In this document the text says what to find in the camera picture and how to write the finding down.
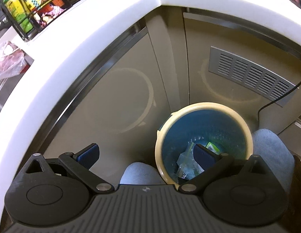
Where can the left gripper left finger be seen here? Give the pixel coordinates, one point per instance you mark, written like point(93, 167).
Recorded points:
point(78, 164)

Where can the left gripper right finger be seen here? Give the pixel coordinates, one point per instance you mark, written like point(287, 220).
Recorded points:
point(212, 164)

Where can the clear plastic bag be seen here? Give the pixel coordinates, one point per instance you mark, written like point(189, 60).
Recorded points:
point(188, 167)

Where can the green white snack wrapper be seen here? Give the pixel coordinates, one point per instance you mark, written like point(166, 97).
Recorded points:
point(213, 148)

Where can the blue trash bin cream rim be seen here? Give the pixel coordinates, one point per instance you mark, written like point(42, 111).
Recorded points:
point(200, 123)

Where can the grey trouser knee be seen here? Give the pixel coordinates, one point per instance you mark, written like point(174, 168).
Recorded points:
point(276, 155)
point(139, 173)

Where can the cabinet door vent grille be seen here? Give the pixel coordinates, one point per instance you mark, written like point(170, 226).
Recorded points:
point(250, 75)

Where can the pink plastic bag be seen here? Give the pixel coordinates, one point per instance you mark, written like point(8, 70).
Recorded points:
point(12, 60)

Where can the yellow cap oil bottle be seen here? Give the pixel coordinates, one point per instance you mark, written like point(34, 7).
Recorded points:
point(19, 12)

